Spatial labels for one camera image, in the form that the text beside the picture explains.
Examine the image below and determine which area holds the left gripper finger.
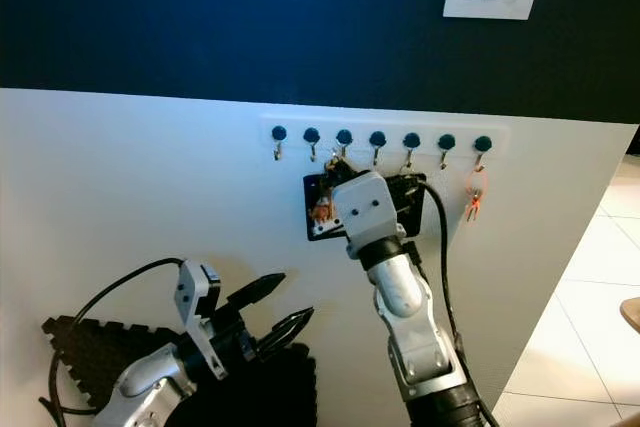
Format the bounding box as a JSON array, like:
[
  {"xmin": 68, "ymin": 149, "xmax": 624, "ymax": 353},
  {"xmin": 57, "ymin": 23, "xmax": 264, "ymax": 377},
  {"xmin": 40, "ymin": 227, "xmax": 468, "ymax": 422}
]
[
  {"xmin": 225, "ymin": 272, "xmax": 288, "ymax": 311},
  {"xmin": 258, "ymin": 307, "xmax": 315, "ymax": 358}
]

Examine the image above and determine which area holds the key bunch with orange elephant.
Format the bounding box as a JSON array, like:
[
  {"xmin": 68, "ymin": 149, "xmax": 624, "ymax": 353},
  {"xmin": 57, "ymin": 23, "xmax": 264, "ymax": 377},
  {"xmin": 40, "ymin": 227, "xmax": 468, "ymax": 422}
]
[{"xmin": 310, "ymin": 161, "xmax": 347, "ymax": 227}]

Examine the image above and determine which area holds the dark knob metal hook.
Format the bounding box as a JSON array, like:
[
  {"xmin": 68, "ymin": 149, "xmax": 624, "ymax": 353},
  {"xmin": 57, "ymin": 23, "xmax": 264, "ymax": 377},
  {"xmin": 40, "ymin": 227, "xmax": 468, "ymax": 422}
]
[
  {"xmin": 437, "ymin": 133, "xmax": 457, "ymax": 171},
  {"xmin": 473, "ymin": 135, "xmax": 494, "ymax": 174},
  {"xmin": 402, "ymin": 131, "xmax": 421, "ymax": 169},
  {"xmin": 369, "ymin": 130, "xmax": 387, "ymax": 167},
  {"xmin": 271, "ymin": 125, "xmax": 288, "ymax": 162},
  {"xmin": 336, "ymin": 128, "xmax": 354, "ymax": 160},
  {"xmin": 303, "ymin": 127, "xmax": 321, "ymax": 163}
]

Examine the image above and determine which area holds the black foam puzzle mat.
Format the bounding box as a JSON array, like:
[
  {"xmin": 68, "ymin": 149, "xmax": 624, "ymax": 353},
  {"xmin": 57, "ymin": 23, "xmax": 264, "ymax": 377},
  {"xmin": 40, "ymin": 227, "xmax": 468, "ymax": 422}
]
[{"xmin": 42, "ymin": 314, "xmax": 317, "ymax": 427}]

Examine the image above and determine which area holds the round wooden stool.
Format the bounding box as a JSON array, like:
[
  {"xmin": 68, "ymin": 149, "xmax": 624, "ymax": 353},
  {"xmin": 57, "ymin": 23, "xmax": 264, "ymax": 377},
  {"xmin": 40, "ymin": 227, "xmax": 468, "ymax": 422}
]
[{"xmin": 621, "ymin": 297, "xmax": 640, "ymax": 334}]

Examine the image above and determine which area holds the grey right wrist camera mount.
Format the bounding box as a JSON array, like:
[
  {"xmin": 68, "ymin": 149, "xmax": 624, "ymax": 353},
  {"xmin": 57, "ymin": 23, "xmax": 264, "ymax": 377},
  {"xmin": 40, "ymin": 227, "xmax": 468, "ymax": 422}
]
[{"xmin": 332, "ymin": 170, "xmax": 402, "ymax": 248}]

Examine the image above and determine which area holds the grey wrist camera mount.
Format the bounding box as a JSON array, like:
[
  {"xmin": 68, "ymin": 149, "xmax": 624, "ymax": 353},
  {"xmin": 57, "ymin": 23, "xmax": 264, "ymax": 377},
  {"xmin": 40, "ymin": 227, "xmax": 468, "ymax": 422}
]
[
  {"xmin": 332, "ymin": 170, "xmax": 402, "ymax": 248},
  {"xmin": 174, "ymin": 258, "xmax": 225, "ymax": 381}
]

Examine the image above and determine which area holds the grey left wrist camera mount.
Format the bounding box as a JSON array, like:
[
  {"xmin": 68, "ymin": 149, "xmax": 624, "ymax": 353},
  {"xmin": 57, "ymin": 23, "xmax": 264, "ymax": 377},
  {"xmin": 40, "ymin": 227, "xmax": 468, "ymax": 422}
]
[{"xmin": 174, "ymin": 258, "xmax": 225, "ymax": 381}]

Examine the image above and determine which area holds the white hook rail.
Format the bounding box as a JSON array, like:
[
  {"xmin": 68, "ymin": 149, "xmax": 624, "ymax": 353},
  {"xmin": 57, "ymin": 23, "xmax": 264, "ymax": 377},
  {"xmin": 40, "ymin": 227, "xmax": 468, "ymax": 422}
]
[{"xmin": 259, "ymin": 116, "xmax": 510, "ymax": 165}]

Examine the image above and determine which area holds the orange key ring charm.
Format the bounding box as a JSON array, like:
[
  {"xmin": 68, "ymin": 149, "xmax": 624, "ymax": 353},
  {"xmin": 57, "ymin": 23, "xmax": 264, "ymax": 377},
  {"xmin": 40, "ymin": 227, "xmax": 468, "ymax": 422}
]
[{"xmin": 462, "ymin": 164, "xmax": 490, "ymax": 225}]

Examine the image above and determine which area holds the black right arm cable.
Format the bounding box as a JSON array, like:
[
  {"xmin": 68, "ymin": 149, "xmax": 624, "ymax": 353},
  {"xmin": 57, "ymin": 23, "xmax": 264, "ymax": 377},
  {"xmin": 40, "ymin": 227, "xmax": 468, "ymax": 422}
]
[{"xmin": 408, "ymin": 177, "xmax": 503, "ymax": 427}]

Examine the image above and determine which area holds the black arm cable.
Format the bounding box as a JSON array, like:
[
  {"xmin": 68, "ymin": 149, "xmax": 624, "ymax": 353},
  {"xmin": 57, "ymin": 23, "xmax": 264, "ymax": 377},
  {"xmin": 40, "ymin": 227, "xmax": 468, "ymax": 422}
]
[
  {"xmin": 408, "ymin": 177, "xmax": 503, "ymax": 427},
  {"xmin": 46, "ymin": 256, "xmax": 187, "ymax": 424}
]

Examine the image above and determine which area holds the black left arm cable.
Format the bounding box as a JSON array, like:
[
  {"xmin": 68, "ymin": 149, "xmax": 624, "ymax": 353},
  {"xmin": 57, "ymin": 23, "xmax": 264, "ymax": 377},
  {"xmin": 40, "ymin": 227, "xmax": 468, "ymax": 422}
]
[{"xmin": 46, "ymin": 256, "xmax": 187, "ymax": 424}]

